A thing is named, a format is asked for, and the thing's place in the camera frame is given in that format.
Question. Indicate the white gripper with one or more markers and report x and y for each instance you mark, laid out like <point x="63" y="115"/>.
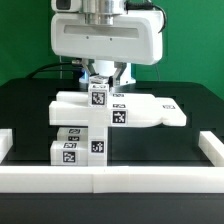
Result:
<point x="135" y="37"/>

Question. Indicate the white tagged cube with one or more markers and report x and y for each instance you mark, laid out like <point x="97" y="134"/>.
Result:
<point x="97" y="95"/>

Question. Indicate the white chair back frame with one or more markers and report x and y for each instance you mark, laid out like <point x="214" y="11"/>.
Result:
<point x="122" y="110"/>

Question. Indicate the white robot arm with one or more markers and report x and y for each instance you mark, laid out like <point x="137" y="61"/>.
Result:
<point x="102" y="12"/>

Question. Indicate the white block left edge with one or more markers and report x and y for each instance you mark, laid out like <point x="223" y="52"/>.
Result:
<point x="6" y="142"/>

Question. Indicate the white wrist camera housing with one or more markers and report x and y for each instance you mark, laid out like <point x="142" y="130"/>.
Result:
<point x="66" y="5"/>

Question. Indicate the white front rail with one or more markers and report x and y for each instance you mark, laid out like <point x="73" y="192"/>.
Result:
<point x="53" y="179"/>

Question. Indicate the white obstacle wall bar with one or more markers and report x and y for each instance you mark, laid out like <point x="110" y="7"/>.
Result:
<point x="212" y="147"/>

